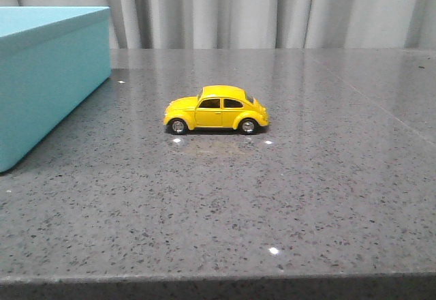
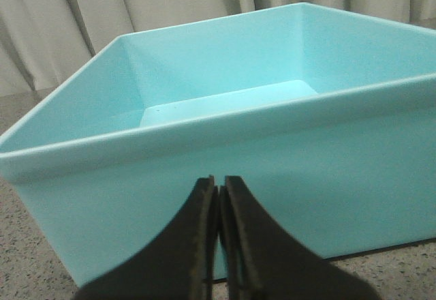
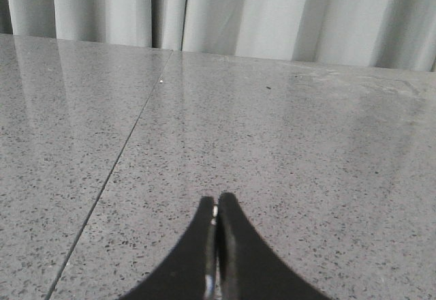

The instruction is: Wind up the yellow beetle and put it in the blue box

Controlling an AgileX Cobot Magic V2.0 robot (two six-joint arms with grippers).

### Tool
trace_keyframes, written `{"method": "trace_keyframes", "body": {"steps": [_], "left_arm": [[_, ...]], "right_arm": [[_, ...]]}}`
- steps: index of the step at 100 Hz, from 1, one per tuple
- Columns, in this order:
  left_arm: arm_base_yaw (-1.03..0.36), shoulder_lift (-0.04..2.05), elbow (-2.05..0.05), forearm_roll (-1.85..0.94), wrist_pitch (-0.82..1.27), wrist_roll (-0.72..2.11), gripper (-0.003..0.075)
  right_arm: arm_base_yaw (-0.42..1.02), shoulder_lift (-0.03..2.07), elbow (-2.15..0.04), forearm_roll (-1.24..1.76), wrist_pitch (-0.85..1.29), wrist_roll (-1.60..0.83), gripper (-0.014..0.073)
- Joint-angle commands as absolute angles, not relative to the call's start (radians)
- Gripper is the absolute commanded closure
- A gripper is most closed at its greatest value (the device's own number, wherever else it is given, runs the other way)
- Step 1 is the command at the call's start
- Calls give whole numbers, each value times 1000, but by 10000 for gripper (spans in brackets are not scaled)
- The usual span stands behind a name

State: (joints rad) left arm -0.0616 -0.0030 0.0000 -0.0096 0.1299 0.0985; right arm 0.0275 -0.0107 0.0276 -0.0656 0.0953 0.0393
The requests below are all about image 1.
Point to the yellow toy beetle car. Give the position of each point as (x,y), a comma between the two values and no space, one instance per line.
(216,107)

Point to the light blue storage box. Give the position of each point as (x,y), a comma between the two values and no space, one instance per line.
(52,58)

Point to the white pleated curtain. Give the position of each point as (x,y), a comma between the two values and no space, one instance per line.
(264,23)

